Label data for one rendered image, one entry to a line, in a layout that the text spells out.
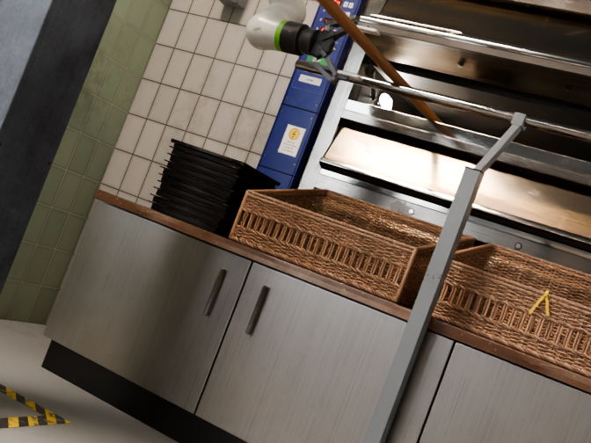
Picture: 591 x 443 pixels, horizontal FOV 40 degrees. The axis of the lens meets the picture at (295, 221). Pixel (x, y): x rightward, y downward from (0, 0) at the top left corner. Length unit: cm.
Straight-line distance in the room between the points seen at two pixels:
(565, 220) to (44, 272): 191
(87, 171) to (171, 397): 121
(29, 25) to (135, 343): 95
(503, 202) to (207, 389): 106
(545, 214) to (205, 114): 132
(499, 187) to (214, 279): 94
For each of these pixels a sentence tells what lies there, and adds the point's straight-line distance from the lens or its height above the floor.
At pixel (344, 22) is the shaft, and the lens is 206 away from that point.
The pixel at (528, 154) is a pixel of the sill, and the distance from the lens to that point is 263.
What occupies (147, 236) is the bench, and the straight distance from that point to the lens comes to 244.
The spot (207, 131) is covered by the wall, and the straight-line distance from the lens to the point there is 309.
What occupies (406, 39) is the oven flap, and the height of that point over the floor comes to 138.
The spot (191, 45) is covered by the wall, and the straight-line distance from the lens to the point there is 327.
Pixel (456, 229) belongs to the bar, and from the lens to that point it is 199.
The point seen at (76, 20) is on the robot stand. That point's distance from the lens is 204.
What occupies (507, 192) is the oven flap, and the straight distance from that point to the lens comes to 261.
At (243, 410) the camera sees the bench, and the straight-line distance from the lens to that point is 222.
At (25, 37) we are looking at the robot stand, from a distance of 199.
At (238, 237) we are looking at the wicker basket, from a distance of 233.
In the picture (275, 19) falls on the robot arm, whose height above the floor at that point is 122.
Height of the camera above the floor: 60
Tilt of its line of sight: 2 degrees up
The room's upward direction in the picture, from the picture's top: 21 degrees clockwise
